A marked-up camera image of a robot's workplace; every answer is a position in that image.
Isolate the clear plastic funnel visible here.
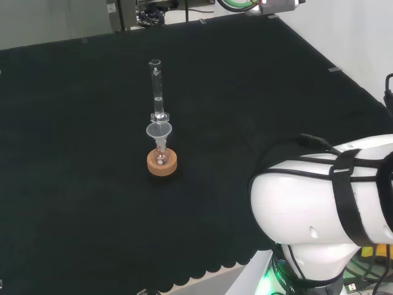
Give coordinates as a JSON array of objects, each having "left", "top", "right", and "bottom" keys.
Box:
[{"left": 145, "top": 122, "right": 173, "bottom": 151}]

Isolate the brown cork ring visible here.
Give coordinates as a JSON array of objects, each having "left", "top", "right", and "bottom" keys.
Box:
[{"left": 146, "top": 148, "right": 179, "bottom": 177}]

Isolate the black bench cloth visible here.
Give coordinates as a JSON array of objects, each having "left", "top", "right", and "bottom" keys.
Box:
[{"left": 0, "top": 14, "right": 392, "bottom": 293}]

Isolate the yellow stop button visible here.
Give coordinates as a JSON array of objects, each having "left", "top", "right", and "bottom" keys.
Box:
[{"left": 360, "top": 243, "right": 393, "bottom": 262}]

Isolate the black cable bundle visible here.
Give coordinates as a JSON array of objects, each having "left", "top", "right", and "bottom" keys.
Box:
[{"left": 136, "top": 8, "right": 167, "bottom": 28}]

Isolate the green cable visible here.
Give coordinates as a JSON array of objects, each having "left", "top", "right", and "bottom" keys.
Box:
[{"left": 218, "top": 0, "right": 262, "bottom": 14}]

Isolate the clear glass graduated cylinder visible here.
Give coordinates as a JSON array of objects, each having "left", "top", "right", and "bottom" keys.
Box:
[{"left": 148, "top": 58, "right": 171, "bottom": 123}]

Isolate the round-bottom glass flask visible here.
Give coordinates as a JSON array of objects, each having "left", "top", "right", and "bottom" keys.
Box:
[{"left": 154, "top": 140, "right": 171, "bottom": 165}]

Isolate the grey metal cabinet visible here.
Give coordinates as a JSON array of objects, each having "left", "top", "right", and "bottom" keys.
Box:
[{"left": 106, "top": 0, "right": 139, "bottom": 33}]

